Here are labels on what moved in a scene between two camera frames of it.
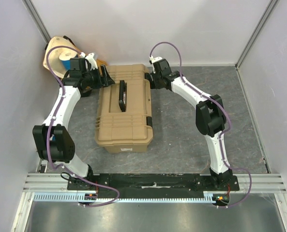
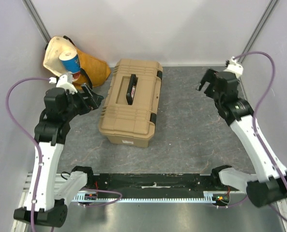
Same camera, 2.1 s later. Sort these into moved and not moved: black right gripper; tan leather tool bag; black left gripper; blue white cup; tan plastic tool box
Moved: black right gripper; tan plastic tool box; black left gripper
Not moved: tan leather tool bag; blue white cup
